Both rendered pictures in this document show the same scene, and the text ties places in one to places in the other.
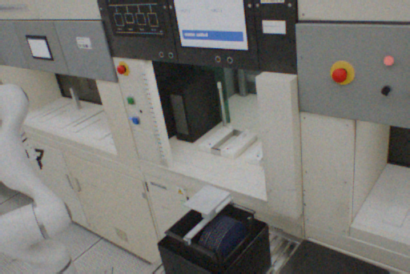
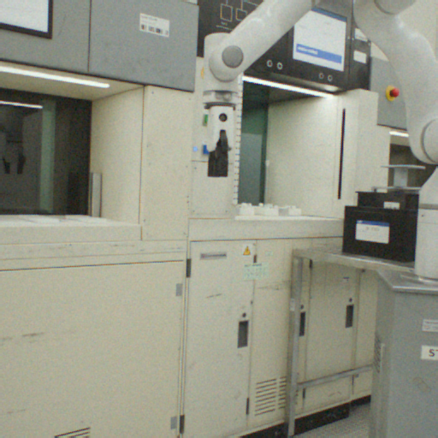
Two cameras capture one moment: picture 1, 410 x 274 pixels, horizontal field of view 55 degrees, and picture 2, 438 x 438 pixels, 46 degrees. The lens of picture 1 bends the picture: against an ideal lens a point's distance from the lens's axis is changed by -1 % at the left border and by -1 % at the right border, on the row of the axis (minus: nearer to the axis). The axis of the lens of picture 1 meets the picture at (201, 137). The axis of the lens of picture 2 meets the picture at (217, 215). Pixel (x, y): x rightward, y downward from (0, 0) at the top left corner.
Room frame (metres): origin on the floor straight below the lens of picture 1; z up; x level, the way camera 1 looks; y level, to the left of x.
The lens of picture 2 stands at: (1.29, 1.97, 0.97)
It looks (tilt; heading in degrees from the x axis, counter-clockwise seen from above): 3 degrees down; 281
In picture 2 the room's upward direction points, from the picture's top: 3 degrees clockwise
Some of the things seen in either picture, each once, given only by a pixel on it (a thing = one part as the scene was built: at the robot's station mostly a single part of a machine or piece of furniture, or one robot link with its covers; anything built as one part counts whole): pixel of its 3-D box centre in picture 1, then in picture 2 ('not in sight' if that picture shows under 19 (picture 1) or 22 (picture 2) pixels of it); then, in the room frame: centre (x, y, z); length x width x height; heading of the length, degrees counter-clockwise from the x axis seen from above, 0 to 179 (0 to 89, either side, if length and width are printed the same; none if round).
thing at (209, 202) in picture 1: (212, 235); (398, 210); (1.02, 0.02, 0.93); 0.24 x 0.20 x 0.32; 136
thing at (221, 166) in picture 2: not in sight; (221, 162); (1.51, 0.83, 1.03); 0.03 x 0.03 x 0.07; 22
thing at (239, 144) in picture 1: (227, 141); (218, 208); (1.70, -0.13, 0.89); 0.22 x 0.21 x 0.04; 137
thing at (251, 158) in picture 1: (276, 152); (268, 209); (1.52, -0.33, 0.89); 0.22 x 0.21 x 0.04; 137
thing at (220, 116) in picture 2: (21, 150); (219, 127); (1.54, 0.78, 1.12); 0.10 x 0.07 x 0.11; 112
